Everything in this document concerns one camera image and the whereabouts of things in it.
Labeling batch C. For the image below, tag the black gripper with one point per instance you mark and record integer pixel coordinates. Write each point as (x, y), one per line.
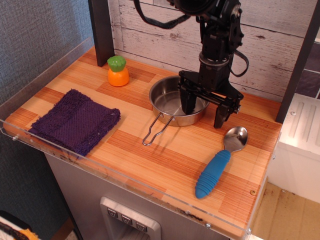
(212, 84)

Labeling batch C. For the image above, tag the stainless steel pan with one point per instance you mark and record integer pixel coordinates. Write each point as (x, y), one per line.
(164, 97)

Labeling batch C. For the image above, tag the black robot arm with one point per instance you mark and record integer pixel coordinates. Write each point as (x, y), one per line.
(221, 35)

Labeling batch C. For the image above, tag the orange toy carrot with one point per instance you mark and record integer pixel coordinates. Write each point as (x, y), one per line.
(118, 74)

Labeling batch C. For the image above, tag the white toy sink unit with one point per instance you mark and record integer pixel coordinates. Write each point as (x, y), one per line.
(295, 163)

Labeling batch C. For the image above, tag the purple folded cloth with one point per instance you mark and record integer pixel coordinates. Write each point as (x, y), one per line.
(76, 123)

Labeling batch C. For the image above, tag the silver dispenser panel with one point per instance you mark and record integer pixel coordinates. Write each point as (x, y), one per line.
(124, 223)

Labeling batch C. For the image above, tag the silver toy fridge cabinet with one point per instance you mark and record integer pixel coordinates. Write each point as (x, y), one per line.
(83, 190)

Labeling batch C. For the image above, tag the orange black object corner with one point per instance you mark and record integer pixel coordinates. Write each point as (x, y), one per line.
(9, 233)

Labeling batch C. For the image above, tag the blue handled metal spoon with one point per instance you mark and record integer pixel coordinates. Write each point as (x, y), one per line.
(234, 140)

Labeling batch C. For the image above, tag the dark right post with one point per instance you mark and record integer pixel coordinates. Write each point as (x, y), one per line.
(300, 63)

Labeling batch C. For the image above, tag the dark post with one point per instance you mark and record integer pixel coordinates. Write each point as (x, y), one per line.
(300, 63)
(102, 30)

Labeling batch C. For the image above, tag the dark left post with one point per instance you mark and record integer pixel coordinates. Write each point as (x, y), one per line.
(102, 30)

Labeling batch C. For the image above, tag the clear acrylic guard rail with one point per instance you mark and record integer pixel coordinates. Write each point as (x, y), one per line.
(38, 73)

